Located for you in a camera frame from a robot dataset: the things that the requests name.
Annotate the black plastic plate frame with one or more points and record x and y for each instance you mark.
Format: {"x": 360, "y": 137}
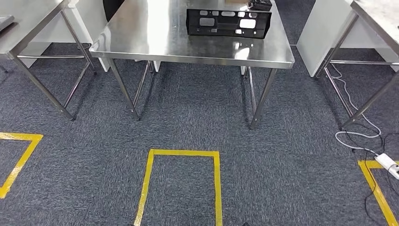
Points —
{"x": 227, "y": 23}

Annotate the stainless steel workbench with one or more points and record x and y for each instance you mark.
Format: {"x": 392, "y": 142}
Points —
{"x": 156, "y": 37}
{"x": 25, "y": 28}
{"x": 380, "y": 18}

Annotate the yellow floor tape square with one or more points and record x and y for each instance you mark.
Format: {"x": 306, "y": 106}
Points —
{"x": 21, "y": 136}
{"x": 386, "y": 209}
{"x": 187, "y": 153}

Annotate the small black device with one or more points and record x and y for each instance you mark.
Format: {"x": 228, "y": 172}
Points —
{"x": 260, "y": 4}

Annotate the white power strip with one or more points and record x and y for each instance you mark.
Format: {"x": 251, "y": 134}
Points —
{"x": 386, "y": 162}

